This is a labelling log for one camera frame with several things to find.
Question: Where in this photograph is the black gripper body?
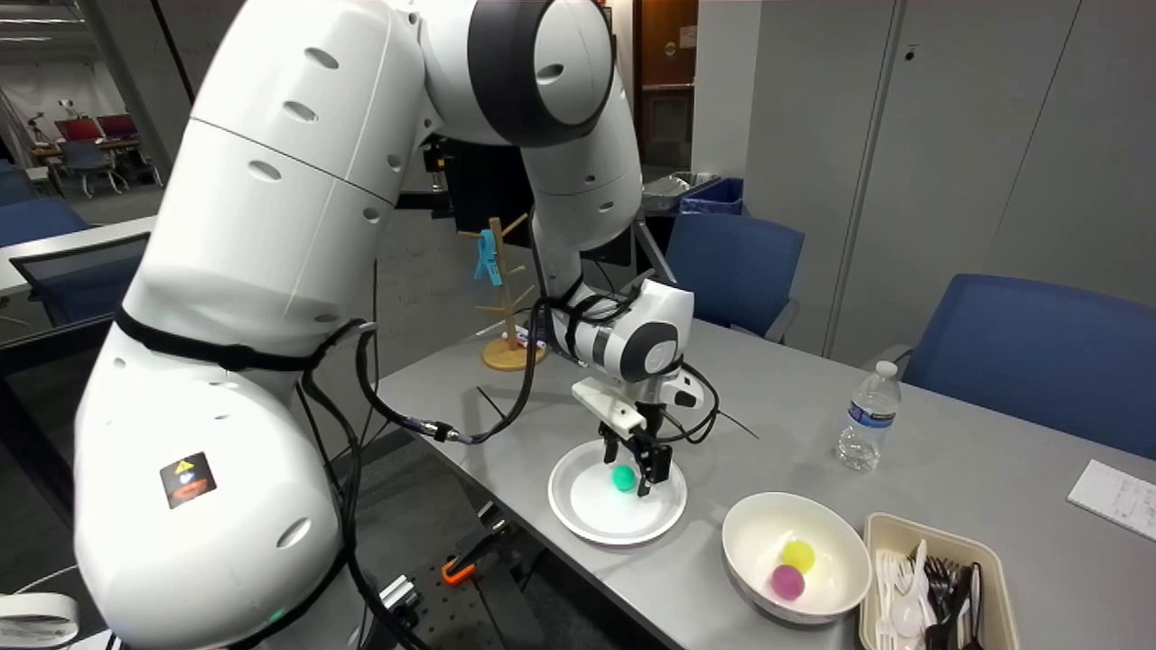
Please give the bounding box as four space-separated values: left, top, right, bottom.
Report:
601 405 672 465

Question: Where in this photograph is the small green ball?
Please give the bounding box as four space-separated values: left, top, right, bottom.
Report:
612 465 637 490

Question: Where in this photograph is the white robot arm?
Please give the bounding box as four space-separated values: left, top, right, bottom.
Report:
74 0 693 650

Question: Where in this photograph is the white bowl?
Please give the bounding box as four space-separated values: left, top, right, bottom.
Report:
724 490 876 627

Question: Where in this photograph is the white plastic plate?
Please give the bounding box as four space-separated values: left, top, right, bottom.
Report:
544 441 690 549

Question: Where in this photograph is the wooden stand base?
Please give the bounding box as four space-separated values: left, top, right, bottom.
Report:
479 341 544 372

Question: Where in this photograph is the yellow ball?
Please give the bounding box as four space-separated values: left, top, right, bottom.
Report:
779 537 818 572

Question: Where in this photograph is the pink ball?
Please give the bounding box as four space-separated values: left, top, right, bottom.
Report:
770 565 807 601

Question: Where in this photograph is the blue chair behind table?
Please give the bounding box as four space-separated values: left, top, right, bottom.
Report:
666 213 803 341

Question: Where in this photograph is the clear water bottle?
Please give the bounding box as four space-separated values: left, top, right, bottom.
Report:
833 360 899 472

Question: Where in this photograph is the black plastic fork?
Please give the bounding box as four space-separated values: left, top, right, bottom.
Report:
925 558 984 650

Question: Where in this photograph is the beige cutlery tray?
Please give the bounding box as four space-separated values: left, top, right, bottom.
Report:
860 514 1020 650

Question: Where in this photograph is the blue chair right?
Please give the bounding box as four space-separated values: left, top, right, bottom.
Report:
907 274 1156 458

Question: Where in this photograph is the white paper sheet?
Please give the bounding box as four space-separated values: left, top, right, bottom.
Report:
1069 458 1156 543

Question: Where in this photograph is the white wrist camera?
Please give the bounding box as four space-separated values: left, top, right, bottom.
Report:
571 381 648 436

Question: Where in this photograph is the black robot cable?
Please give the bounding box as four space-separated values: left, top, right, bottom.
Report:
301 277 571 650

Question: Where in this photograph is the orange handled clamp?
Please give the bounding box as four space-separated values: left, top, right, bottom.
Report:
437 523 505 589

